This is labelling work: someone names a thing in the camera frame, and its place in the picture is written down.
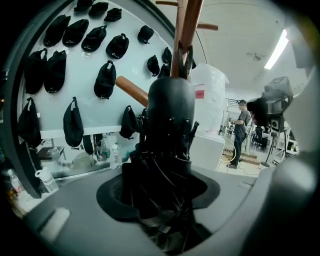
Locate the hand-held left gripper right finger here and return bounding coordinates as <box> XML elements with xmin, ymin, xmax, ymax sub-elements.
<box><xmin>191</xmin><ymin>156</ymin><xmax>320</xmax><ymax>256</ymax></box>

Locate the wooden coat stand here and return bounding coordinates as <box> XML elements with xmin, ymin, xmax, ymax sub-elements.
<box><xmin>115</xmin><ymin>0</ymin><xmax>220</xmax><ymax>107</ymax></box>

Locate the clear plastic bottle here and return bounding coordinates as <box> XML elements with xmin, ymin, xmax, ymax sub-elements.
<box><xmin>110</xmin><ymin>144</ymin><xmax>122</xmax><ymax>170</ymax></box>

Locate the black round-base stand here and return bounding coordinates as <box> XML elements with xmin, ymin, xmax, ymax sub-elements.
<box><xmin>259</xmin><ymin>132</ymin><xmax>279</xmax><ymax>168</ymax></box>

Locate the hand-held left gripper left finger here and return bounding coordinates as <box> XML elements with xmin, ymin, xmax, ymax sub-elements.
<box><xmin>21</xmin><ymin>169</ymin><xmax>169</xmax><ymax>256</ymax></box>

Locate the plastic-wrapped water jug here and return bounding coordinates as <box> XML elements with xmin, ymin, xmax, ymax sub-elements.
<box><xmin>190</xmin><ymin>62</ymin><xmax>230</xmax><ymax>134</ymax></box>

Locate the group of black caps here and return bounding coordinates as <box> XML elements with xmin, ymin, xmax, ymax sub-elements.
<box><xmin>16</xmin><ymin>0</ymin><xmax>176</xmax><ymax>156</ymax></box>

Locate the gold wire side table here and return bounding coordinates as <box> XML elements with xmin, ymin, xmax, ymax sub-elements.
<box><xmin>219</xmin><ymin>135</ymin><xmax>237</xmax><ymax>166</ymax></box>

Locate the fluorescent ceiling light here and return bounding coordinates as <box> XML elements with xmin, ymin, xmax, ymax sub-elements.
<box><xmin>264</xmin><ymin>29</ymin><xmax>289</xmax><ymax>71</ymax></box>

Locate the white handled bottle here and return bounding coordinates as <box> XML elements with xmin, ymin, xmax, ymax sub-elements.
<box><xmin>34</xmin><ymin>166</ymin><xmax>60</xmax><ymax>194</ymax></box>

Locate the grey device on tripod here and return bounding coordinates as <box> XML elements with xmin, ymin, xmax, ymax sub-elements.
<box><xmin>246</xmin><ymin>75</ymin><xmax>297</xmax><ymax>166</ymax></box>

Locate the small clear bottle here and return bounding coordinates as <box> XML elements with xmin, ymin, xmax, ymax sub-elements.
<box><xmin>5</xmin><ymin>169</ymin><xmax>22</xmax><ymax>199</ymax></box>

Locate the black umbrella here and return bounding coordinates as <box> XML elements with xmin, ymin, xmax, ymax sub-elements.
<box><xmin>119</xmin><ymin>44</ymin><xmax>214</xmax><ymax>255</ymax></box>

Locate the green label water bottle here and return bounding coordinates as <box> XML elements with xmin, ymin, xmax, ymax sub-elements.
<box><xmin>99</xmin><ymin>134</ymin><xmax>112</xmax><ymax>162</ymax></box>

